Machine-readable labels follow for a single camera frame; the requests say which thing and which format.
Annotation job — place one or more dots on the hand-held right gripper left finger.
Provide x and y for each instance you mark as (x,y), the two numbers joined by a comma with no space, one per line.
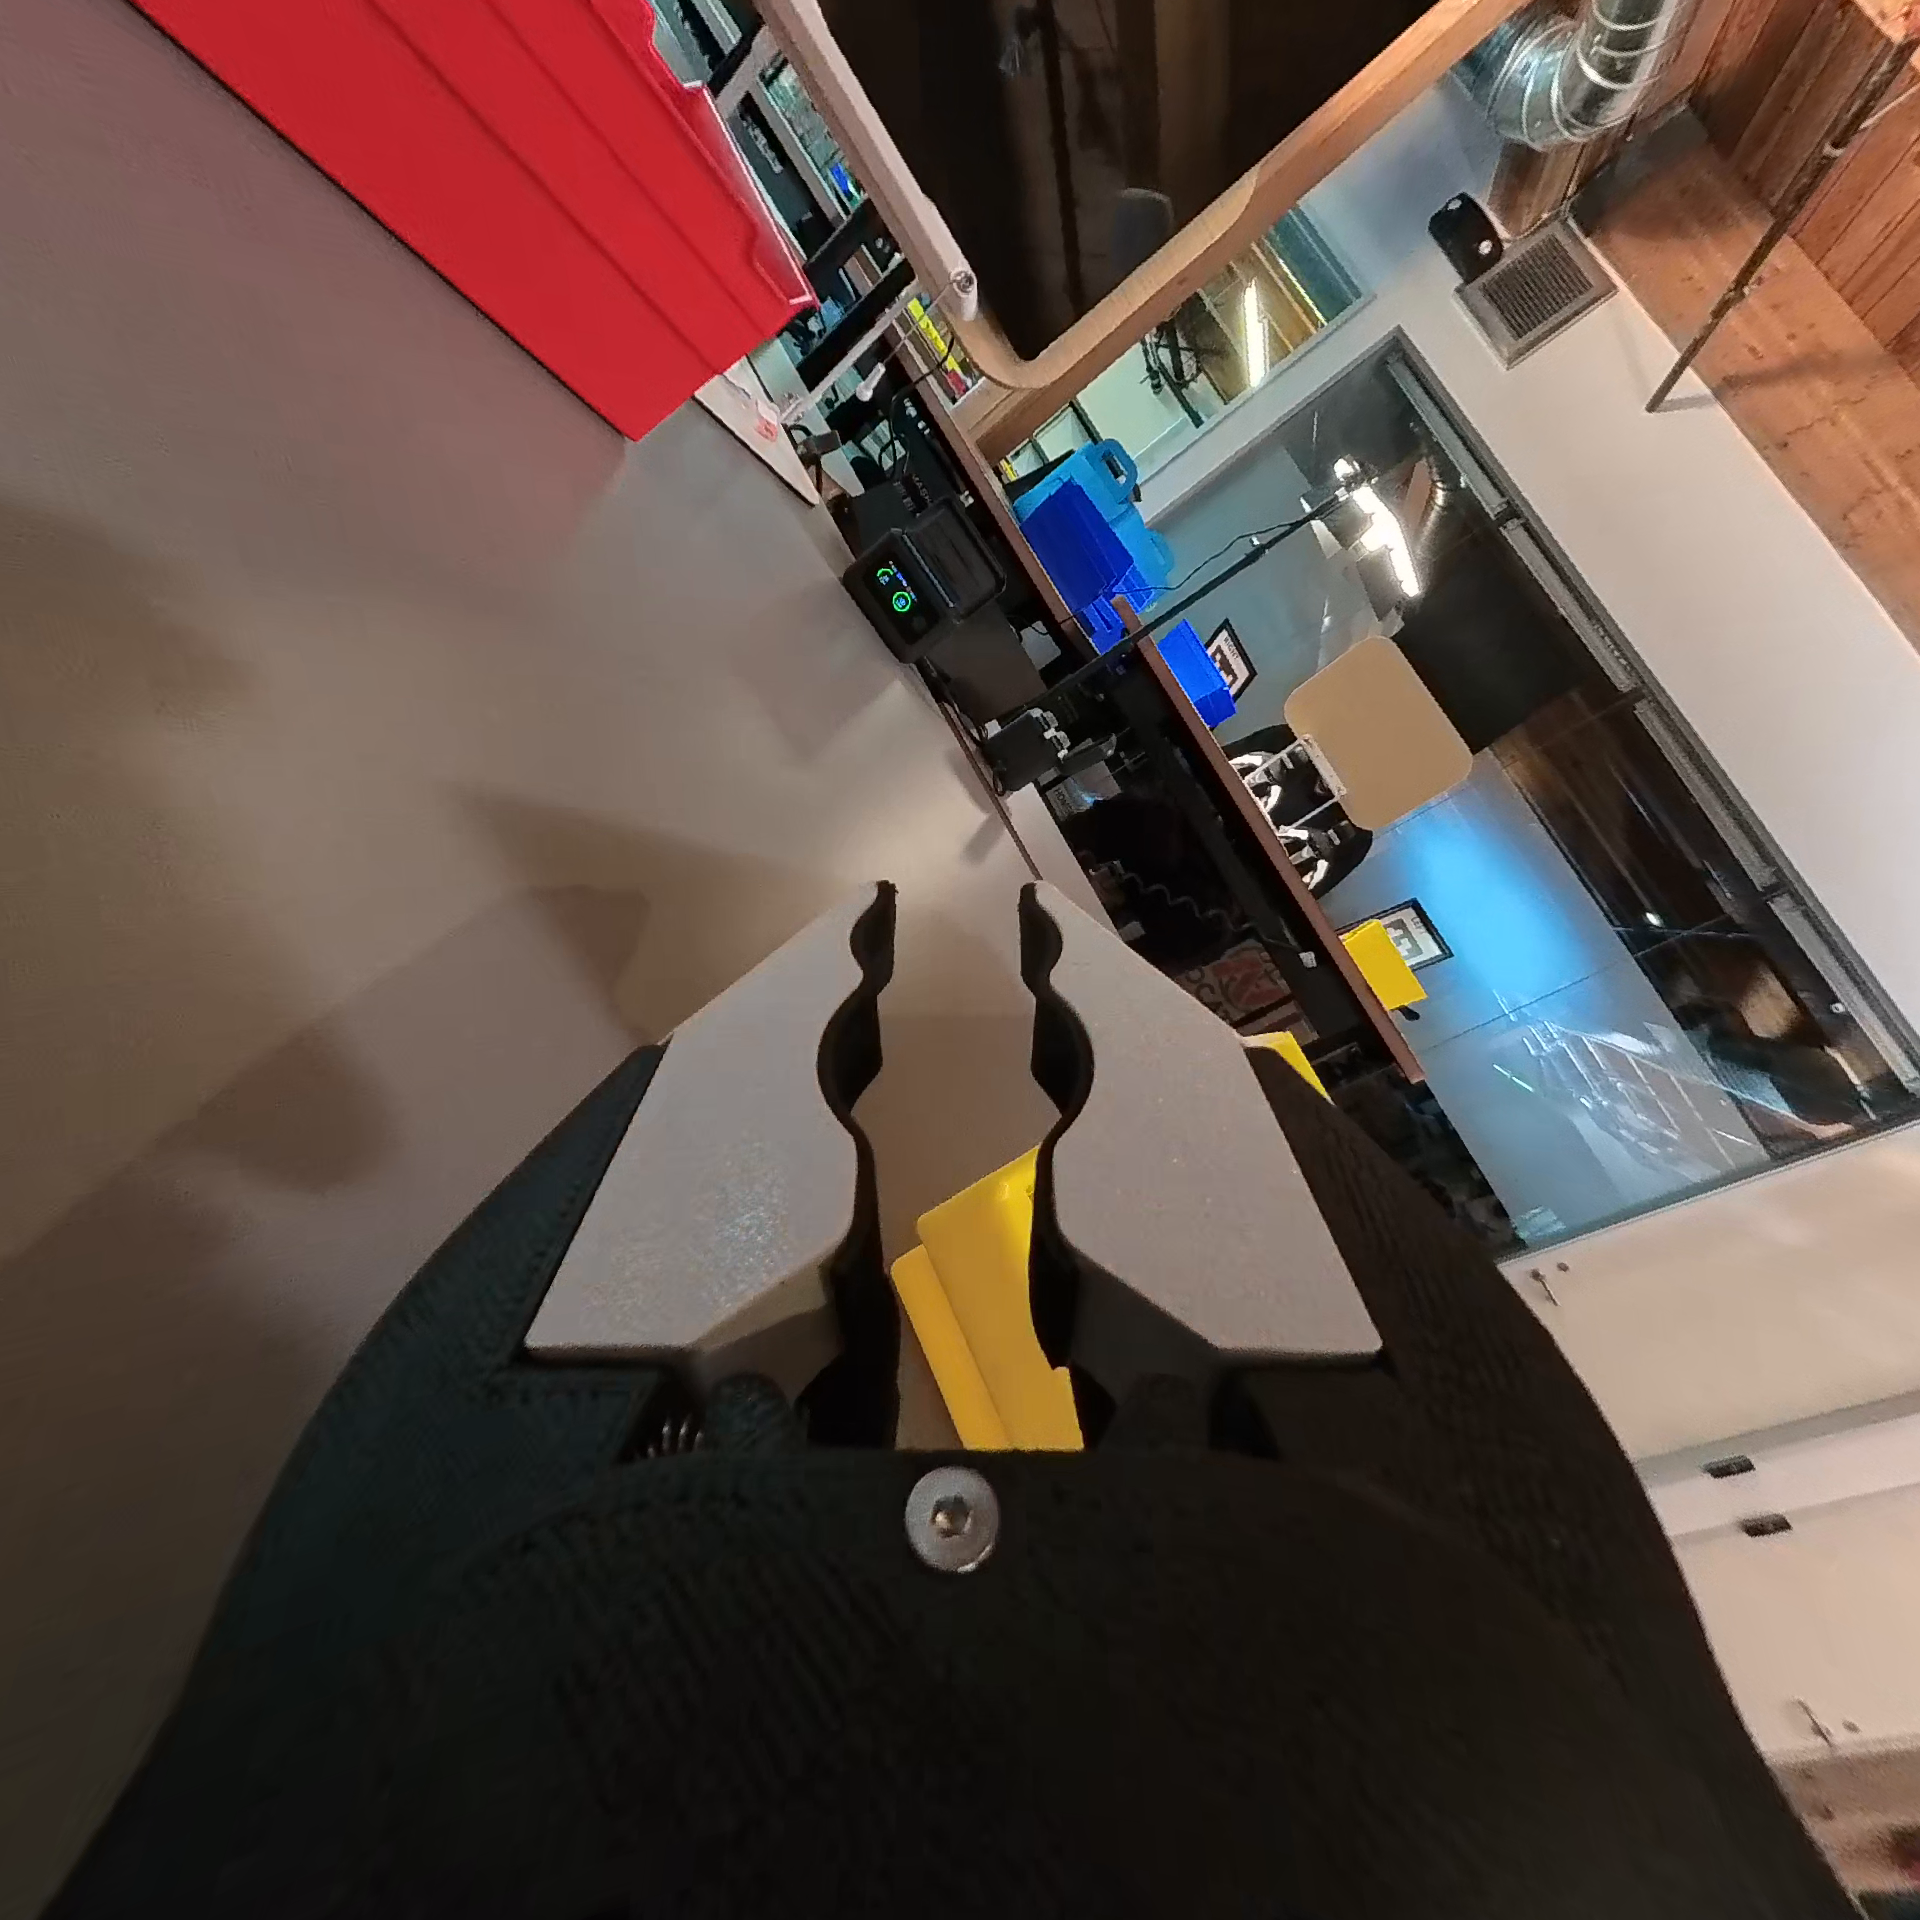
(691,1186)

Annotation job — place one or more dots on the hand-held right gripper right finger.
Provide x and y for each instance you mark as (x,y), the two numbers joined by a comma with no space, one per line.
(1201,1186)

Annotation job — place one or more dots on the large yellow plastic bin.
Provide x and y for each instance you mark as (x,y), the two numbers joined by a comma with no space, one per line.
(975,1319)

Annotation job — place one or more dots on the red plastic bin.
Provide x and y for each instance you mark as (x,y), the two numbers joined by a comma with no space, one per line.
(524,181)

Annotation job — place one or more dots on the white printed sign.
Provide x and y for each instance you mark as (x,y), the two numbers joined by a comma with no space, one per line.
(1245,988)

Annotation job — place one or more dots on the small yellow bin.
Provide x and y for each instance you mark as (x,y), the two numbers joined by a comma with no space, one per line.
(1382,964)

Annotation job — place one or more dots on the long brown-edged desk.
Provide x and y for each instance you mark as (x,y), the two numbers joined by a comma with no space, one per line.
(1309,902)

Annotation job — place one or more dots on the black framed tag picture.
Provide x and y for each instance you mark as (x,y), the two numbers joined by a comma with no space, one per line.
(1230,656)
(1419,931)

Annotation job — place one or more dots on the black white printed cloth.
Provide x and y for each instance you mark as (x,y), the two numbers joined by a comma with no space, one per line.
(1291,820)

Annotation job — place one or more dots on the small black device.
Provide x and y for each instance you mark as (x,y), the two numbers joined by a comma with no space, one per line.
(1027,748)

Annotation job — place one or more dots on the beige rounded chair back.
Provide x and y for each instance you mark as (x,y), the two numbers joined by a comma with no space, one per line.
(1378,732)

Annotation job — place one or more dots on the single blue bin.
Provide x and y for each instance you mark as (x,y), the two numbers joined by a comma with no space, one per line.
(1201,663)

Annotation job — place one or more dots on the black box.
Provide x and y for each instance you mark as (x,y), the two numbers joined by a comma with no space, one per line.
(985,675)

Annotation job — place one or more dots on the white cabinet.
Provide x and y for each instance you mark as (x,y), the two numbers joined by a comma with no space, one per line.
(1771,1319)

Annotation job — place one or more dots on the black power station green display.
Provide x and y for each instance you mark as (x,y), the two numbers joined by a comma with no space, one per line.
(938,571)

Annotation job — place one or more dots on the stack of blue bins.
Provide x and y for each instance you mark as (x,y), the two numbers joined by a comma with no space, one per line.
(1081,524)

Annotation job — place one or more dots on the black light stand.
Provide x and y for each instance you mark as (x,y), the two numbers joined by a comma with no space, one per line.
(1358,494)

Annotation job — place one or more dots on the white paper sheet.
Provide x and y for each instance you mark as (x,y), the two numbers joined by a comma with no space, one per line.
(758,428)

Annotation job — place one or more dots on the cluttered equipment shelf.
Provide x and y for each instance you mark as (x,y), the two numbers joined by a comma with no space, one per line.
(870,390)

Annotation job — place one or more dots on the curved wooden beam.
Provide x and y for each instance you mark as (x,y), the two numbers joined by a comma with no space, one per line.
(1276,166)

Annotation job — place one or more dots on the white metal bar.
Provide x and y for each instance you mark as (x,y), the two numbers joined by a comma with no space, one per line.
(870,143)

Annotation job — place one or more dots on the dark metal rod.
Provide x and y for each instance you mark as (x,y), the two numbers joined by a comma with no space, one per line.
(1759,226)

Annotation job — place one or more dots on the wall vent grille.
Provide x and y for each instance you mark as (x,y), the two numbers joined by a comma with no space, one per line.
(1532,291)

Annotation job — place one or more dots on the black wall-mounted device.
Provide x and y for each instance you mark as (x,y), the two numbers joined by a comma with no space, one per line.
(1468,237)

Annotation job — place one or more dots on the silver ventilation duct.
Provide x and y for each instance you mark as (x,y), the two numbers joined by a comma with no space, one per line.
(1590,76)

